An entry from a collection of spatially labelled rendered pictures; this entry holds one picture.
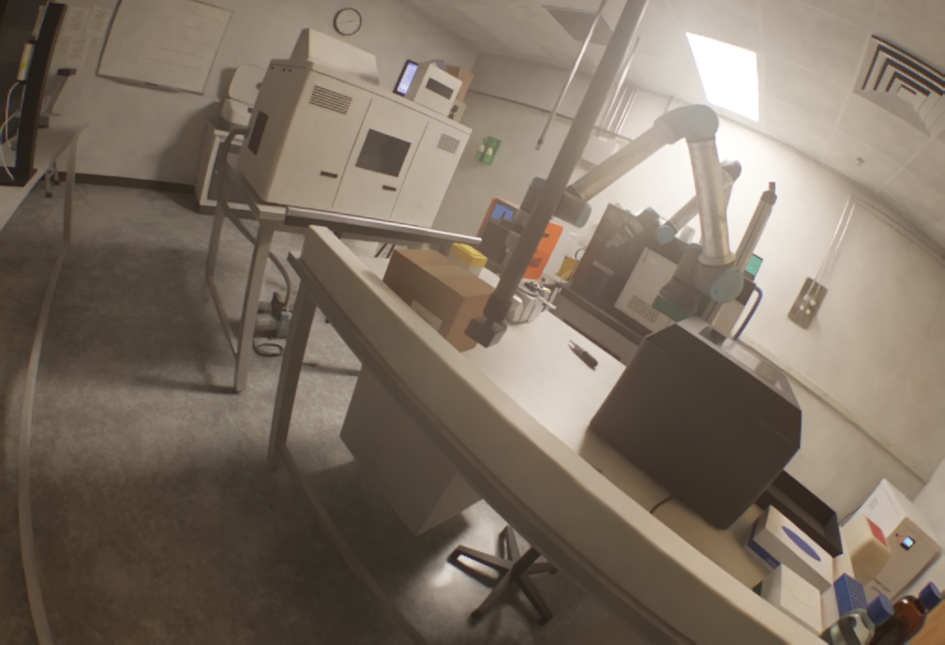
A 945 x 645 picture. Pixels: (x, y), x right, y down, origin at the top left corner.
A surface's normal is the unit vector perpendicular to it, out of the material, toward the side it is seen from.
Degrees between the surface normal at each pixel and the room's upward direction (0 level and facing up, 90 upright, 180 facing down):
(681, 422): 90
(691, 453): 90
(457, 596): 0
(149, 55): 90
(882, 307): 90
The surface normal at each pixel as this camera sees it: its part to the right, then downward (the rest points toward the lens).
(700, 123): -0.03, 0.22
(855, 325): -0.64, -0.01
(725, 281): 0.04, 0.42
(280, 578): 0.40, -0.86
